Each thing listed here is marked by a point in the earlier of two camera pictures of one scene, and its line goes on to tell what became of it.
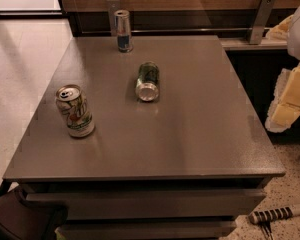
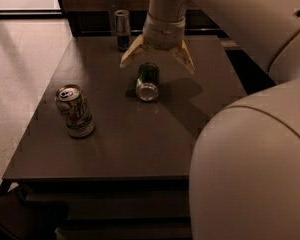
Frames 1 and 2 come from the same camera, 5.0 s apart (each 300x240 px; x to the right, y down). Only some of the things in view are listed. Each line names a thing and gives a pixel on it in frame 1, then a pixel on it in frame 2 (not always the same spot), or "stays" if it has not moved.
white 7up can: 73,103 stays
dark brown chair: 12,217 stays
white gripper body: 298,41 → 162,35
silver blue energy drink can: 124,36 stays
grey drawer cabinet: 148,137 stays
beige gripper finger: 281,31 → 134,46
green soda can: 148,82 stays
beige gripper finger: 291,97 → 182,55
